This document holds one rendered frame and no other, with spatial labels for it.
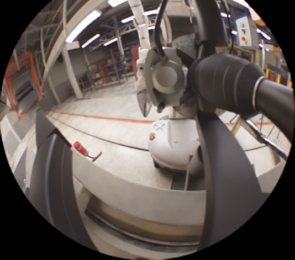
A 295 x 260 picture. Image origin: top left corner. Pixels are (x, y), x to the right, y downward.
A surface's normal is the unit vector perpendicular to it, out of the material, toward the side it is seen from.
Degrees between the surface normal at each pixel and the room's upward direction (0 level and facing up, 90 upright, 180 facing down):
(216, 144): 9
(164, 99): 76
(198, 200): 0
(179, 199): 0
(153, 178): 0
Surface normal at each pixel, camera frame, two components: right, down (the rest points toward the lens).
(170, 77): -0.32, 0.39
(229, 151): -0.12, -0.88
